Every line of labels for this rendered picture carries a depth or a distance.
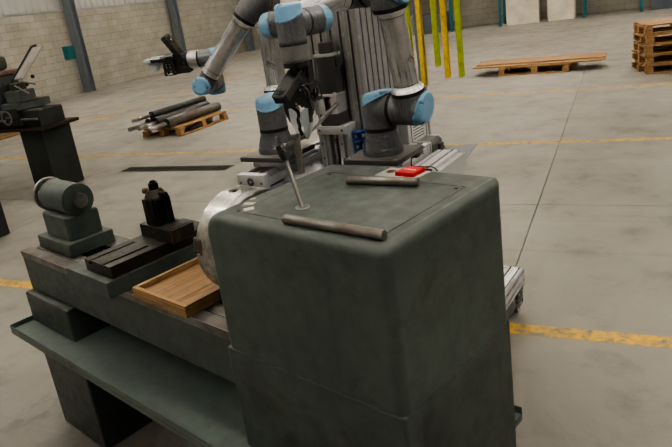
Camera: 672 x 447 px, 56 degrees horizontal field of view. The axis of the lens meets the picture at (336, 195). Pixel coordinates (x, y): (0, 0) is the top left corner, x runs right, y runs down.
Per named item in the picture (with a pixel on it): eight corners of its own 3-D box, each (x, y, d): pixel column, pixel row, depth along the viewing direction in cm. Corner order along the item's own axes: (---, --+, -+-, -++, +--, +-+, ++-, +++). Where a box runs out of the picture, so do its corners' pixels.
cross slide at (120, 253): (212, 234, 242) (210, 223, 241) (112, 279, 213) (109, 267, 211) (185, 228, 254) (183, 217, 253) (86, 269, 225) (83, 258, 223)
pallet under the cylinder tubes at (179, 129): (191, 120, 1116) (189, 112, 1112) (229, 118, 1075) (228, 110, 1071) (141, 137, 1013) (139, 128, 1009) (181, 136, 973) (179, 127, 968)
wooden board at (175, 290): (272, 272, 216) (271, 261, 214) (187, 318, 191) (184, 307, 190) (218, 257, 235) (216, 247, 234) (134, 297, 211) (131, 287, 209)
